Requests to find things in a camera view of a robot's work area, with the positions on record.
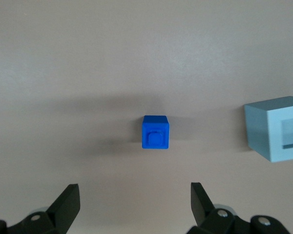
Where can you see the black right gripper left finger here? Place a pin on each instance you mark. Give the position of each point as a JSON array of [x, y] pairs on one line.
[[63, 209]]

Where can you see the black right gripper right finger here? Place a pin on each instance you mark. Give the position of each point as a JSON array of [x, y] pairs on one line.
[[202, 209]]

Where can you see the blue plastic block part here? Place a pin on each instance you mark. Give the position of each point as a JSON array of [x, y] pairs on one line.
[[155, 132]]

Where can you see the gray hollow base block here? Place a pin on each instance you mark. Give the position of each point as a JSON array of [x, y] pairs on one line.
[[257, 131]]

